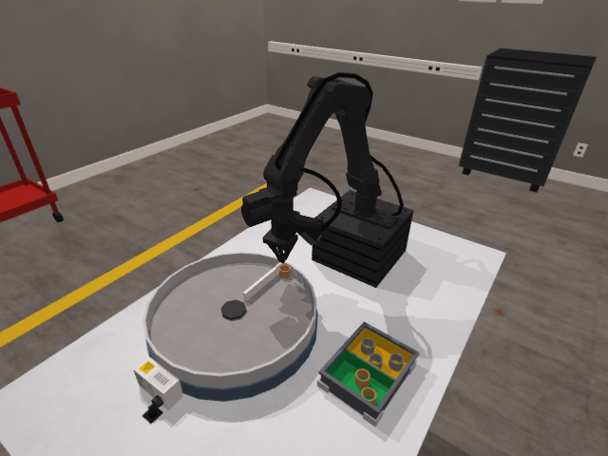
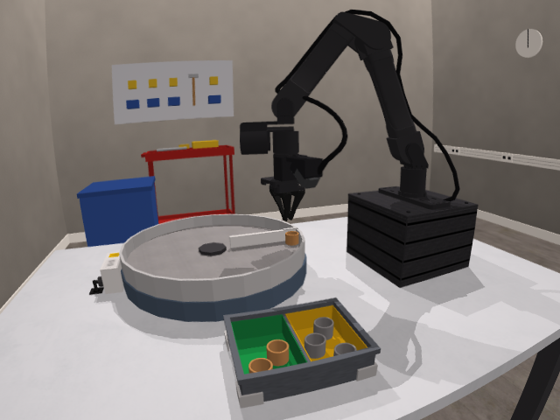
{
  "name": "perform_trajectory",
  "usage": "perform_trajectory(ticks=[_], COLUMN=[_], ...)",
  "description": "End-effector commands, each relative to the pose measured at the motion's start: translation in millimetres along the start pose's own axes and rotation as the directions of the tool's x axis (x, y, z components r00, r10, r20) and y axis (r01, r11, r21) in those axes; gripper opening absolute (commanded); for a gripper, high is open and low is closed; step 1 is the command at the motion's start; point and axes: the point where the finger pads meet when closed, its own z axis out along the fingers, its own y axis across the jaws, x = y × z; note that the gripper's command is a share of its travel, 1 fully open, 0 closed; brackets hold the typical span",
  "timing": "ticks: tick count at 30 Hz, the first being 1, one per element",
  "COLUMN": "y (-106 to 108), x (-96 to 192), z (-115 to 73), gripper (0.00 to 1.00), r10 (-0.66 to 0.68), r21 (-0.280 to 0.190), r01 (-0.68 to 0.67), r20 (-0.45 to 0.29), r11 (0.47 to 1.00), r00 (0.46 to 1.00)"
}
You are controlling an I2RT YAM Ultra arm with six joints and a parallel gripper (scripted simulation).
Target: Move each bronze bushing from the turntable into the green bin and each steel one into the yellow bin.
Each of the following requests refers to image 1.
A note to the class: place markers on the yellow bin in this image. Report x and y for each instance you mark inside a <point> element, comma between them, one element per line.
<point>383,347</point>

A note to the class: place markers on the grey round turntable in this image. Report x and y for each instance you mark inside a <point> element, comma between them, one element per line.
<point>199,335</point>

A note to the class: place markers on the grey metal bushing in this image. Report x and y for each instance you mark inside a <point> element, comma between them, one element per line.
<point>376,357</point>
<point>367,342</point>
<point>396,357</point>

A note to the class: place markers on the dark grey divided bin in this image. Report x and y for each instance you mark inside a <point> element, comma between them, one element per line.
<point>350,397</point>

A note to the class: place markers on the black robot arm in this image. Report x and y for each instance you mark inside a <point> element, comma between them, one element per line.
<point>277,199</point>

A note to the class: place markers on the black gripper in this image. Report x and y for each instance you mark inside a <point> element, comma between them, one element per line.
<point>282,245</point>

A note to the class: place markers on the bronze bushing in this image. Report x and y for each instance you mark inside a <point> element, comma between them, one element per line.
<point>284,271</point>
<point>362,383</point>
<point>370,392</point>

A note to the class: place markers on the green bin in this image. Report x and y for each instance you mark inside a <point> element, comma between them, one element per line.
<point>345,367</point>

